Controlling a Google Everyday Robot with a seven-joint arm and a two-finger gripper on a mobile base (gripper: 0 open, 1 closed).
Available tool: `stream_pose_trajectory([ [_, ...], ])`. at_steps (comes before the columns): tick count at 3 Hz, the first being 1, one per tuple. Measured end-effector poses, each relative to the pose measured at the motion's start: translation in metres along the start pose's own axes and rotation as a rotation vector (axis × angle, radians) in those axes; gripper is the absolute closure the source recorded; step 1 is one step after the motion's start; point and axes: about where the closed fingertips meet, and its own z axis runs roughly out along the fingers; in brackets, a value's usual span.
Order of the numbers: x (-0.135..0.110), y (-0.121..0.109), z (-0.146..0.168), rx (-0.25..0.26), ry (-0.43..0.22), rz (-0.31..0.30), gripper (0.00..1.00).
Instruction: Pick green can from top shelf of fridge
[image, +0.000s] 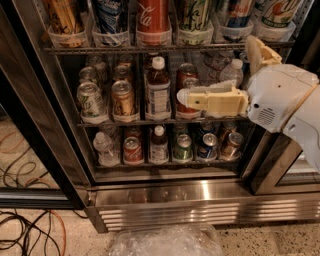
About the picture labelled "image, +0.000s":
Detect middle wire shelf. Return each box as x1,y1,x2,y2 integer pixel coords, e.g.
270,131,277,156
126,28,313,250
77,116,252,128

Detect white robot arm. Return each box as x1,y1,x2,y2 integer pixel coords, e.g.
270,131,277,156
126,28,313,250
176,36,320,170

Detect clear water bottle middle shelf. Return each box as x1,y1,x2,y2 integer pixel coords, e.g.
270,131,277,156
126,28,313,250
219,59,243,87

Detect brown tea bottle shelf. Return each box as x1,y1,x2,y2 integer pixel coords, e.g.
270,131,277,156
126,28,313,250
149,125,169,164
146,56,171,115

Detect blue can bottom shelf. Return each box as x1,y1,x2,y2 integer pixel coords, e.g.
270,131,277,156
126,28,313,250
197,133,218,160

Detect red cola can top shelf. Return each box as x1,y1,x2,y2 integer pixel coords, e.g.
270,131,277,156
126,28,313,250
137,0,169,33

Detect top wire shelf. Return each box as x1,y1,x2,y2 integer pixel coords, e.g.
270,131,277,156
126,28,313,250
43,40,296,56

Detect gold can top shelf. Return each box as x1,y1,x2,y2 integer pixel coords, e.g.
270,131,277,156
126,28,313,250
43,0,84,35

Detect wire shelf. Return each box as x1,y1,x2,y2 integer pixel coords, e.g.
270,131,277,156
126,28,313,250
77,116,252,128
43,40,296,56

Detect fridge glass door left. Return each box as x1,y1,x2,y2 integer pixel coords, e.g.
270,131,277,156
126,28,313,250
0,0,90,209

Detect white green can middle shelf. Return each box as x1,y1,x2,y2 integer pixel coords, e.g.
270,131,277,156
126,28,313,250
77,82,106,118

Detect black cables on floor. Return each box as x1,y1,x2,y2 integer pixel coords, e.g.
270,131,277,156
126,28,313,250
0,209,88,256

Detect red cola can bottom shelf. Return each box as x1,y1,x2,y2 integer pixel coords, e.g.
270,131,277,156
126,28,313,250
123,136,143,165

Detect gold can bottom shelf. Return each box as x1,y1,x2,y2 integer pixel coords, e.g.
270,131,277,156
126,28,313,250
220,132,244,161

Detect clear water bottle shelf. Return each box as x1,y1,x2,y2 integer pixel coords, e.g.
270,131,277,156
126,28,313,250
219,59,243,87
93,132,120,167

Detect clear water bottle bottom shelf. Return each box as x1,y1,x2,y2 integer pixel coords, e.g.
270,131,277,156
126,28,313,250
93,132,120,167

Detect red cola can shelf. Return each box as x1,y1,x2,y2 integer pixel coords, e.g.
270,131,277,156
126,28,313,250
137,0,169,33
176,77,200,114
123,136,143,165

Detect gold can middle shelf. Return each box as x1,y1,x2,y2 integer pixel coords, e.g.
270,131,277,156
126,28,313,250
111,80,135,116

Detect orange cable on floor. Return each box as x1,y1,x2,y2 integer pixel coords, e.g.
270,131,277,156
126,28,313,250
48,209,68,256

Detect brown tea bottle bottom shelf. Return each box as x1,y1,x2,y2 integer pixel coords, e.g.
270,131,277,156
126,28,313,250
149,125,169,164

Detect brown tea bottle middle shelf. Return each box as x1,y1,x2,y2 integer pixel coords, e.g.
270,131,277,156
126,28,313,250
146,56,171,115

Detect stainless steel fridge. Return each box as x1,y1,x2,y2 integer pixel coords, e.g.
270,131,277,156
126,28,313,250
0,0,320,234

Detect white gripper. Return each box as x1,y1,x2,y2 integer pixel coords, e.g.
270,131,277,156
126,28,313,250
176,35,319,133

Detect clear plastic bag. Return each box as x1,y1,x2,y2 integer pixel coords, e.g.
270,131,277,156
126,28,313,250
108,224,224,256

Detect green can bottom shelf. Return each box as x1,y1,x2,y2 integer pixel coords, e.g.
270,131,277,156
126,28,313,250
173,134,192,161

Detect red cola can middle shelf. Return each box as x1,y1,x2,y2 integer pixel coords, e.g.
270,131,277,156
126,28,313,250
176,77,200,114

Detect gold can shelf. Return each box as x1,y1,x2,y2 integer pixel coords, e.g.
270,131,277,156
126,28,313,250
111,80,135,116
43,0,84,35
220,132,244,161

